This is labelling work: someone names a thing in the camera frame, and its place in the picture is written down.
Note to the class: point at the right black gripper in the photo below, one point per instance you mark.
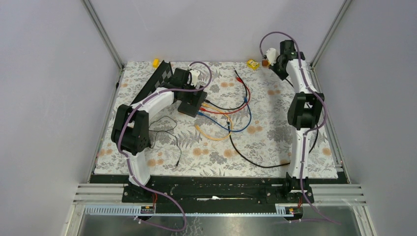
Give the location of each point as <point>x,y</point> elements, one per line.
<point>283,75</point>

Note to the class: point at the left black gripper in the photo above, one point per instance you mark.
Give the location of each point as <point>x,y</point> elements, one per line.
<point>192,96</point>

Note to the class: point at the black network switch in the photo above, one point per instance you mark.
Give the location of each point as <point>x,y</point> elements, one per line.
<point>191,103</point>

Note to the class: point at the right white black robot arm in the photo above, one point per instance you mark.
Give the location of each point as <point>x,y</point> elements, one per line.
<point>303,114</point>

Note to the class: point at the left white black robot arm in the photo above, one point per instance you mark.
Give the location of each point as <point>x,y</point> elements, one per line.
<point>131,126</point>

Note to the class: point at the yellow owl toy block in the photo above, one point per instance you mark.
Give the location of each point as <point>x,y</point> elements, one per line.
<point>252,64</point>

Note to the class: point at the black white checkerboard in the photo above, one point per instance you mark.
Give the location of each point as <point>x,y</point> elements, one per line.
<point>162,74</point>

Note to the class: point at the small yellow block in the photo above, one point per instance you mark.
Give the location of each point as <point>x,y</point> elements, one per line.
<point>155,63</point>

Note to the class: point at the floral patterned table mat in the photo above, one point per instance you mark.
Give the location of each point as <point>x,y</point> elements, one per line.
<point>261,142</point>

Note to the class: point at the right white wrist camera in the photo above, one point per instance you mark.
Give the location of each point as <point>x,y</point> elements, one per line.
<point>271,56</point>

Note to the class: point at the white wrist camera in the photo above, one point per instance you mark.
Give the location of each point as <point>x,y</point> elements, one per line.
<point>271,56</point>
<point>194,76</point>

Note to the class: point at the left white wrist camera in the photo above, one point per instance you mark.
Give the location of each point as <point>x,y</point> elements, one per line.
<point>194,76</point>

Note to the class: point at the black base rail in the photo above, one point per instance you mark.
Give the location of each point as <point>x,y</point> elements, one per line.
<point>167,194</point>

